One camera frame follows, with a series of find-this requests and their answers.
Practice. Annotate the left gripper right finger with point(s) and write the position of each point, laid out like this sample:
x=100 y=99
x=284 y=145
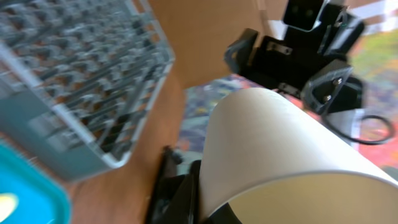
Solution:
x=223 y=215

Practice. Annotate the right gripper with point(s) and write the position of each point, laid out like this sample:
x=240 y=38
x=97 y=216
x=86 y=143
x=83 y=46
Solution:
x=300 y=66

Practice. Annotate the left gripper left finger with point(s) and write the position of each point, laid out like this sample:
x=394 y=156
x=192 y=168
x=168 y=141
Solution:
x=174 y=199

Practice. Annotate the white cup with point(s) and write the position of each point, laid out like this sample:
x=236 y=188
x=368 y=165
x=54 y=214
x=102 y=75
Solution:
x=273 y=163

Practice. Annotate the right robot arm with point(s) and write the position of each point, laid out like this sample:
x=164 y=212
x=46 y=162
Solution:
x=344 y=28

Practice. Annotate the grey dishwasher rack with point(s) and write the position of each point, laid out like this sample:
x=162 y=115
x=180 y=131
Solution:
x=78 y=79

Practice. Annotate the teal serving tray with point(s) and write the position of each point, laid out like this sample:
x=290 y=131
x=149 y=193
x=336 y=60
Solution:
x=41 y=200

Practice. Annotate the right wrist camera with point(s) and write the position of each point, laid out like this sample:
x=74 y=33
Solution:
x=303 y=15

